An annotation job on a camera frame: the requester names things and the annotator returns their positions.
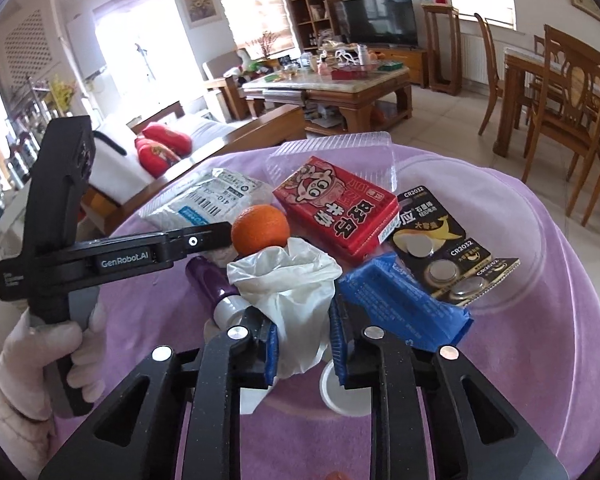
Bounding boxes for wooden television stand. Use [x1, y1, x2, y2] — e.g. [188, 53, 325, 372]
[365, 46, 429, 88]

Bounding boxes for red box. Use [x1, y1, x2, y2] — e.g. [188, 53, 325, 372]
[330, 64, 381, 81]

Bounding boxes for purple tablecloth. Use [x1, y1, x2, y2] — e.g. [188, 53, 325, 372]
[95, 142, 600, 480]

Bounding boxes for red cushion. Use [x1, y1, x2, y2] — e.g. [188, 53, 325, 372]
[141, 122, 193, 157]
[134, 137, 181, 178]

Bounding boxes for white plush toy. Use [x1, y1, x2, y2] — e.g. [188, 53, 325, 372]
[235, 49, 261, 75]

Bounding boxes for orange mandarin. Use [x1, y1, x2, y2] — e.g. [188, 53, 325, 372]
[231, 204, 290, 257]

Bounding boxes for wooden dining table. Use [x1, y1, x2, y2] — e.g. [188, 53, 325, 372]
[502, 46, 600, 161]

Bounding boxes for wooden sofa with white cushion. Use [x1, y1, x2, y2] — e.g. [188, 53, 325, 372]
[80, 104, 308, 222]

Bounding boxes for black button battery card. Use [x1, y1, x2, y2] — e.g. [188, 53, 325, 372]
[387, 184, 522, 308]

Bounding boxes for white round cap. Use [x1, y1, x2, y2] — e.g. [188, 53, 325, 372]
[319, 360, 377, 416]

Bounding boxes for wooden armchair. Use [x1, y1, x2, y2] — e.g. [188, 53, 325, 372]
[202, 52, 251, 121]

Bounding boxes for white wall radiator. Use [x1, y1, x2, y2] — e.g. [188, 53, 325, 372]
[460, 32, 506, 83]

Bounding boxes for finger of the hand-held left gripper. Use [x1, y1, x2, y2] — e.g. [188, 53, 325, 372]
[156, 221, 233, 267]

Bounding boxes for framed sunflower painting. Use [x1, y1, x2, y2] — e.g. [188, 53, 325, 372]
[177, 0, 223, 28]

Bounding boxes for window blind beside bookshelf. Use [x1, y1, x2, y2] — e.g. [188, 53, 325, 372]
[211, 0, 296, 56]

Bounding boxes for tall wooden plant stand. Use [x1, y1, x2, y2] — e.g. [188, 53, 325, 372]
[421, 2, 463, 96]

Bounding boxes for purple tube with white cap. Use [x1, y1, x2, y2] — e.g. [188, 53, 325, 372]
[185, 255, 247, 333]

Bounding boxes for white packet with barcode label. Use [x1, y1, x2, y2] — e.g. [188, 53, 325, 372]
[139, 167, 276, 236]

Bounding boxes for metal rack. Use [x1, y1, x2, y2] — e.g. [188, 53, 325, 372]
[0, 77, 61, 191]

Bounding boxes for white plastic glove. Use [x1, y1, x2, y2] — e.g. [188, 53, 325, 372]
[226, 237, 343, 380]

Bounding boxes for dried flower branches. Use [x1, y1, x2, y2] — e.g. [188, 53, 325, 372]
[256, 30, 277, 60]

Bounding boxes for blue plastic packet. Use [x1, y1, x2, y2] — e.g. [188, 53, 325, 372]
[336, 252, 473, 356]

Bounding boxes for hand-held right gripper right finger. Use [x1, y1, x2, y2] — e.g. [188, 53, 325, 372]
[329, 296, 568, 480]

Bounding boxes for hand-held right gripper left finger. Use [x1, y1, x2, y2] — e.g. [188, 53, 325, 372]
[37, 305, 282, 480]

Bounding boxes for red cartoon print carton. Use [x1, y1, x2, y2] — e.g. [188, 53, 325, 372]
[272, 156, 400, 267]

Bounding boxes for clear plastic tray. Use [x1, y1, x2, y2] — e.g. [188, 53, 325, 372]
[264, 131, 400, 201]

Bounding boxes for person's left hand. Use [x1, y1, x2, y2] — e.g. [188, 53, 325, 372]
[0, 304, 107, 422]

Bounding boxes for black television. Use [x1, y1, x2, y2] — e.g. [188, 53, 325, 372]
[334, 0, 420, 50]

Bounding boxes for wooden coffee table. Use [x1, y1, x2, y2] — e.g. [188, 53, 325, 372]
[242, 66, 413, 136]

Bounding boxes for white curly ornament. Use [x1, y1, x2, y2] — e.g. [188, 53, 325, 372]
[330, 46, 362, 67]

